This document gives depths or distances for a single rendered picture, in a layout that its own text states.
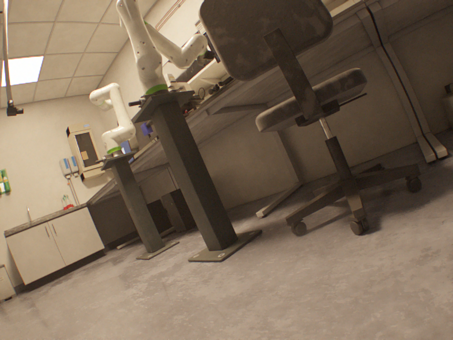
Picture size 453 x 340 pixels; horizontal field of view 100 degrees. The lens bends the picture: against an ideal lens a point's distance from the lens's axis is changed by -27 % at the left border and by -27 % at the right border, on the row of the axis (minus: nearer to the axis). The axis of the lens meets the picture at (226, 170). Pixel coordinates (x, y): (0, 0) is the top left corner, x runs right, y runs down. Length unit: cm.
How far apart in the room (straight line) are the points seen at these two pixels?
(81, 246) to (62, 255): 29
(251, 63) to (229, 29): 15
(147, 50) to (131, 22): 21
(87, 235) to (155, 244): 164
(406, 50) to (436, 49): 23
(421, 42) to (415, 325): 179
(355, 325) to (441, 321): 16
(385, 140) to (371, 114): 21
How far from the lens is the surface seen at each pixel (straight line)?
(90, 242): 354
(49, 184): 420
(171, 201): 247
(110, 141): 212
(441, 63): 201
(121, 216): 439
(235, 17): 93
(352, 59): 192
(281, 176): 228
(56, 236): 346
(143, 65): 124
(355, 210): 79
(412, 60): 198
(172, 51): 147
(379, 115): 197
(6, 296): 379
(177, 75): 273
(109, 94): 228
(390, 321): 49
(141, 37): 132
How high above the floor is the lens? 33
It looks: 1 degrees up
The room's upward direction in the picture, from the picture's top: 24 degrees counter-clockwise
